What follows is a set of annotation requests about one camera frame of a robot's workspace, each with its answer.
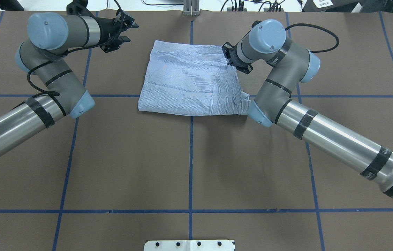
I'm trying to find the black box with label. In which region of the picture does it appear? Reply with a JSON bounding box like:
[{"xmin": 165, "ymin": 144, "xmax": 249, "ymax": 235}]
[{"xmin": 302, "ymin": 0, "xmax": 359, "ymax": 12}]

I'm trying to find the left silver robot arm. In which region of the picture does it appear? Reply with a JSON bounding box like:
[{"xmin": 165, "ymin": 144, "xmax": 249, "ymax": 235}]
[{"xmin": 0, "ymin": 9, "xmax": 139, "ymax": 157}]

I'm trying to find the blue striped button shirt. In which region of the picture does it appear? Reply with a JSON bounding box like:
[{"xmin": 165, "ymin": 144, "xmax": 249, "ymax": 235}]
[{"xmin": 138, "ymin": 40, "xmax": 251, "ymax": 116}]

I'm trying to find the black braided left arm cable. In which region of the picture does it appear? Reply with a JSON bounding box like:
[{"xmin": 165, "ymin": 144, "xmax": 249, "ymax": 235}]
[{"xmin": 27, "ymin": 49, "xmax": 113, "ymax": 98}]

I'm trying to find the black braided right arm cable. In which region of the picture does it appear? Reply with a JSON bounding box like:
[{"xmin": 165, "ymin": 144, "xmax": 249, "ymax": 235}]
[{"xmin": 285, "ymin": 23, "xmax": 340, "ymax": 54}]

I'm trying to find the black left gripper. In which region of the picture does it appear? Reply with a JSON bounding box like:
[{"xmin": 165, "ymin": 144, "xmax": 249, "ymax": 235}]
[{"xmin": 99, "ymin": 10, "xmax": 139, "ymax": 53}]

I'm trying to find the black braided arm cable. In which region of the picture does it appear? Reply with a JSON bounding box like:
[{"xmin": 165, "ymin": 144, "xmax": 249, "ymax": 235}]
[
  {"xmin": 27, "ymin": 49, "xmax": 113, "ymax": 98},
  {"xmin": 285, "ymin": 23, "xmax": 340, "ymax": 54}
]

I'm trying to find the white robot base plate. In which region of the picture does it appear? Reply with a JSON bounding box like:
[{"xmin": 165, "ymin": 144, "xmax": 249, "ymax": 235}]
[{"xmin": 143, "ymin": 239, "xmax": 236, "ymax": 251}]

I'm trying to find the grey aluminium frame post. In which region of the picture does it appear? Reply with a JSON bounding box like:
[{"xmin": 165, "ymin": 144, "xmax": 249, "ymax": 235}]
[{"xmin": 183, "ymin": 0, "xmax": 201, "ymax": 16}]

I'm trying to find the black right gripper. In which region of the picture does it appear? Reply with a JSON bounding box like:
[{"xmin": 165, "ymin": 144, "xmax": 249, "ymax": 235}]
[{"xmin": 222, "ymin": 42, "xmax": 254, "ymax": 74}]

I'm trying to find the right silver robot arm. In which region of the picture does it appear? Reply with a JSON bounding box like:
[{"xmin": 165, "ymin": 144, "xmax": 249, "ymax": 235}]
[{"xmin": 222, "ymin": 19, "xmax": 393, "ymax": 199}]

